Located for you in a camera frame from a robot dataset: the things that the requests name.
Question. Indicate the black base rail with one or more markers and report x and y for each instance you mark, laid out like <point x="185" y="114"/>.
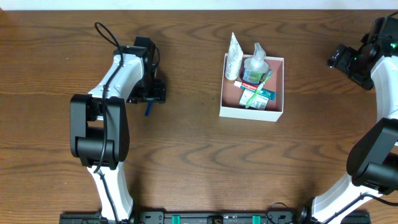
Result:
<point x="159" y="217"/>

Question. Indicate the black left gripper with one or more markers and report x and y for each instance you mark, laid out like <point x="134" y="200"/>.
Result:
<point x="154" y="93"/>

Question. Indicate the white cream tube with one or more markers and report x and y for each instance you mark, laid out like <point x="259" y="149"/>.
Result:
<point x="234" y="59"/>

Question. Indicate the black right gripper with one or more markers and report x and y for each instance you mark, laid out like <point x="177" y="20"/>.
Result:
<point x="343" y="58"/>

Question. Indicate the white box with pink interior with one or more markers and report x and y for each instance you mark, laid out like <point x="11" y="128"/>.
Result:
<point x="230" y="95"/>

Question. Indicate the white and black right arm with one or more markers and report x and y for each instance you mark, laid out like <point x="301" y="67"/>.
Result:
<point x="371" y="168"/>

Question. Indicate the white green soap packet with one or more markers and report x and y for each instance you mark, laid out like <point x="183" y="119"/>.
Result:
<point x="259" y="102"/>

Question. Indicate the teal toothpaste tube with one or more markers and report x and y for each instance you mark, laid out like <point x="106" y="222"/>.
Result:
<point x="267" y="93"/>

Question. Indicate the clear pump bottle dark liquid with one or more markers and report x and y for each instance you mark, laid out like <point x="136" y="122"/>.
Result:
<point x="256" y="66"/>

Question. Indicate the green and white toothbrush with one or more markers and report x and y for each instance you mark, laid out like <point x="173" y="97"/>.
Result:
<point x="265" y="79"/>

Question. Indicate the blue disposable razor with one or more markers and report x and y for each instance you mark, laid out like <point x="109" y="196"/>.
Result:
<point x="148" y="109"/>

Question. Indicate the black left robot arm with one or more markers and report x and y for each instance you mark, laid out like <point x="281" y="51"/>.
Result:
<point x="99" y="131"/>

